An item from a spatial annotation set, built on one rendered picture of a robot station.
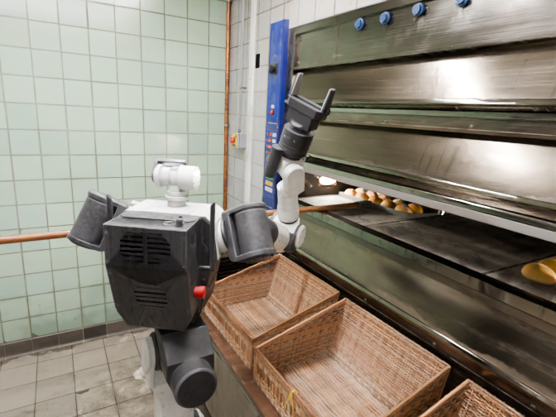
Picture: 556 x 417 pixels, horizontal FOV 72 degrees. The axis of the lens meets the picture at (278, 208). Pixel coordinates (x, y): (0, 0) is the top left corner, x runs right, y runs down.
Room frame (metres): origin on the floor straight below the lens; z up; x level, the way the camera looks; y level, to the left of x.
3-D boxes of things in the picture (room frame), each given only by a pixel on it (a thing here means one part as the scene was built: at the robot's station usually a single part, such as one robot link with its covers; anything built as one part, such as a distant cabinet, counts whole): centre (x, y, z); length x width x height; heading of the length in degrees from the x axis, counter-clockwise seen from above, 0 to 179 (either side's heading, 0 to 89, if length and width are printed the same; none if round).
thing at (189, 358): (0.95, 0.25, 1.00); 0.28 x 0.13 x 0.18; 30
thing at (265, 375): (1.25, -0.28, 0.72); 0.56 x 0.49 x 0.28; 32
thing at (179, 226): (0.97, 0.29, 1.26); 0.34 x 0.30 x 0.36; 85
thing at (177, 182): (1.03, 0.28, 1.46); 0.10 x 0.07 x 0.09; 85
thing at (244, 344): (1.77, 0.03, 0.72); 0.56 x 0.49 x 0.28; 32
